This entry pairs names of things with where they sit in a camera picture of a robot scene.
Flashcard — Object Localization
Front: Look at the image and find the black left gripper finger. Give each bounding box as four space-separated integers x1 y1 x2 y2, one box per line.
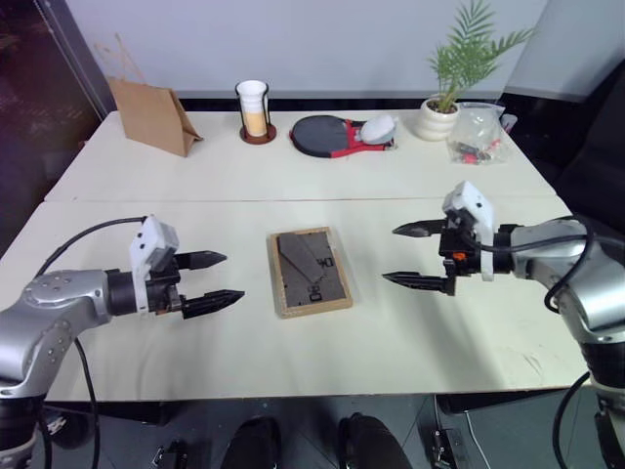
175 249 229 273
181 289 247 321

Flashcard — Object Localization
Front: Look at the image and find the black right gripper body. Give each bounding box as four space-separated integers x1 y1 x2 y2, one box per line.
437 213 483 280

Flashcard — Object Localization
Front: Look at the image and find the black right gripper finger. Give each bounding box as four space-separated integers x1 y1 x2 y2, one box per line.
381 271 459 298
391 218 448 240

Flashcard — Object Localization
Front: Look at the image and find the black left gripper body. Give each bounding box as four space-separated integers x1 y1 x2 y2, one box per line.
146 252 189 317

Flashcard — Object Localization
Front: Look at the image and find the white ribbed plant pot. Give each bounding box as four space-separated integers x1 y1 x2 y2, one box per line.
420 97 462 144

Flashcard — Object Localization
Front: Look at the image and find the clear plastic bag with parts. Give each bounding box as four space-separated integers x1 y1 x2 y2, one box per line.
446 101 515 167

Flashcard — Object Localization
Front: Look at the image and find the black table tennis paddle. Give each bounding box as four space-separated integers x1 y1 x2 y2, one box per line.
288 114 349 160

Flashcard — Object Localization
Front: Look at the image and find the brown paper bag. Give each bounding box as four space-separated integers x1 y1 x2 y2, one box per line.
94 32 205 159

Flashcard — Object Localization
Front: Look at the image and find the dark rounded shape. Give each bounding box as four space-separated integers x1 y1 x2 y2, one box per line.
337 411 415 469
222 413 284 469

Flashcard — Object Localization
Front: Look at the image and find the white and yellow cup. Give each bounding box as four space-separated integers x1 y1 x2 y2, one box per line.
235 79 270 138

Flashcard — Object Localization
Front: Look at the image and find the green palm plant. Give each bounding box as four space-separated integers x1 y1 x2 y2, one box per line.
427 0 537 114

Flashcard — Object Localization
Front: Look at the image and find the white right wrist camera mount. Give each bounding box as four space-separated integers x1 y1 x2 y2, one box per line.
441 180 500 283

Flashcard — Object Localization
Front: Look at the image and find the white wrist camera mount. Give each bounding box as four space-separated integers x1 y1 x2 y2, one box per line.
441 180 500 283
128 214 180 315

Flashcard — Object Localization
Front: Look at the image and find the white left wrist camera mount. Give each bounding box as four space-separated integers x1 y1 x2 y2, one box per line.
128 214 180 315

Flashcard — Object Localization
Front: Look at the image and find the wooden framed dark board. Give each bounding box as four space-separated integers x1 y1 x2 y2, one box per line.
266 225 355 320

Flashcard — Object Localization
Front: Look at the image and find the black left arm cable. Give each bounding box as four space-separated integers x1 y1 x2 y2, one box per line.
34 215 148 469

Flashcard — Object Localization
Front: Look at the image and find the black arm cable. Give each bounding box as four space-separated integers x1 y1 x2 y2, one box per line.
34 215 148 469
474 218 598 469

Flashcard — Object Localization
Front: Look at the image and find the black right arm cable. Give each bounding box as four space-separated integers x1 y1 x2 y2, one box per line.
474 218 598 469

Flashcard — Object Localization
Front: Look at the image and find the black wire stand brown base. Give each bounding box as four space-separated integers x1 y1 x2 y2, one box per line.
234 81 278 147

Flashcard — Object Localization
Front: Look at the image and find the thin white cable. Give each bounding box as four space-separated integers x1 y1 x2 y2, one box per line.
464 408 490 469

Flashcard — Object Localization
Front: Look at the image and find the black table leg bracket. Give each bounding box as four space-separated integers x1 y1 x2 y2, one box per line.
426 425 468 469

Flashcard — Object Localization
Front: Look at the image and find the dark wall panel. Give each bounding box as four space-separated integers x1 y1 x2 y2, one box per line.
0 0 112 255

